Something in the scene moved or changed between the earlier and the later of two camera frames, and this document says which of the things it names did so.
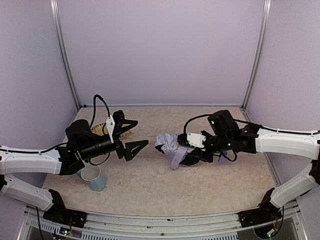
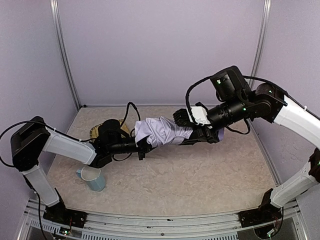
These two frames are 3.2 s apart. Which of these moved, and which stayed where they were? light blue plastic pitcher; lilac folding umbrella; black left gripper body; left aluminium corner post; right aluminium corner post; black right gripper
Moved: lilac folding umbrella; black right gripper; black left gripper body
Stayed: right aluminium corner post; light blue plastic pitcher; left aluminium corner post
